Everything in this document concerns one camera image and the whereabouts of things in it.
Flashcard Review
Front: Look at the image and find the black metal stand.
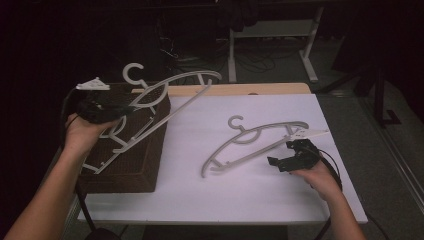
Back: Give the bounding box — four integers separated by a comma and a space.
351, 61, 403, 130

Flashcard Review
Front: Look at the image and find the person's right hand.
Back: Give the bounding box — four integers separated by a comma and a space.
289, 160, 344, 202

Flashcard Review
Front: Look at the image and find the black round base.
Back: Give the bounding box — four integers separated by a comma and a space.
84, 227, 122, 240

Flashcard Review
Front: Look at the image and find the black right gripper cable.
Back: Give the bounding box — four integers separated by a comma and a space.
313, 148, 344, 240

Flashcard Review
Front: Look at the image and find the white metal desk frame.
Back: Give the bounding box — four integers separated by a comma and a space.
228, 5, 325, 85

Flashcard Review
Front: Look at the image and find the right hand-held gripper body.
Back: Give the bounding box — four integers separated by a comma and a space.
279, 128, 330, 173

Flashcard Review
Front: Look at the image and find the black floor cable tangle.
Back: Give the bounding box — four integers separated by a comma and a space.
156, 33, 232, 86

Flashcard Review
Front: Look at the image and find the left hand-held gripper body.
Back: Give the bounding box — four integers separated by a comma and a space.
75, 76, 116, 125

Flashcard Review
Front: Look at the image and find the person's left hand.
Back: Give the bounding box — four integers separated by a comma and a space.
62, 112, 120, 158

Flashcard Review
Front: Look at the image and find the white table cover sheet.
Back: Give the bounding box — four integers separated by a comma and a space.
77, 93, 369, 225

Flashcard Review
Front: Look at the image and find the grey plastic clothes hanger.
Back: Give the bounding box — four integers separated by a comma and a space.
81, 62, 223, 175
200, 114, 310, 179

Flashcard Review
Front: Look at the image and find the brown woven basket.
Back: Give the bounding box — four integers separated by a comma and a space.
77, 81, 172, 195

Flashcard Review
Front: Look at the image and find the dark hanging cloth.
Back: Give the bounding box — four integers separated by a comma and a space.
216, 0, 262, 33

